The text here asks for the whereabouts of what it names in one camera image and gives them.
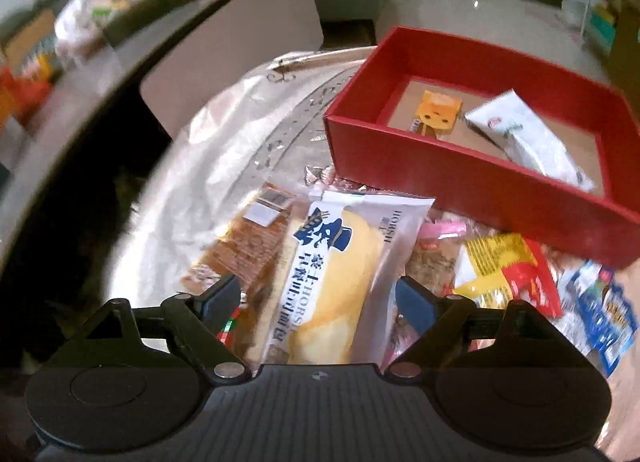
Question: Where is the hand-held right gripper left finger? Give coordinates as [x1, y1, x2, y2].
[85, 275, 251, 386]

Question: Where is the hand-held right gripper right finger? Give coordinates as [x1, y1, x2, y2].
[382, 276, 566, 378]

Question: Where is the clear small packet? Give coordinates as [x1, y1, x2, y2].
[400, 221, 468, 303]

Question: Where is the yellow bread packet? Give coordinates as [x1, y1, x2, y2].
[260, 187, 437, 368]

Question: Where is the red cardboard box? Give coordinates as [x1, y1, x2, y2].
[323, 26, 640, 270]

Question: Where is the blue snack packet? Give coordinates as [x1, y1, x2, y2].
[552, 259, 640, 378]

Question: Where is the brown cake packet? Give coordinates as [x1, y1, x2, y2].
[180, 182, 301, 363]

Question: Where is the yellow red snack packet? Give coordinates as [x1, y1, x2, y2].
[452, 233, 565, 319]

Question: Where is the silver floral tablecloth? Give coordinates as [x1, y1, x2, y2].
[100, 44, 640, 443]

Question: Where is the orange snack packet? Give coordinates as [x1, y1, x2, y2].
[409, 90, 463, 139]

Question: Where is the white green snack packet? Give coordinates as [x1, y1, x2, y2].
[464, 89, 597, 193]

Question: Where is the dark green box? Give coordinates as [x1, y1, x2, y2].
[102, 0, 211, 48]

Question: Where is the orange yellow box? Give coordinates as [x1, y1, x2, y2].
[0, 9, 56, 128]

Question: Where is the clear plastic bag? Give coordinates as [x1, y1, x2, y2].
[52, 0, 171, 58]

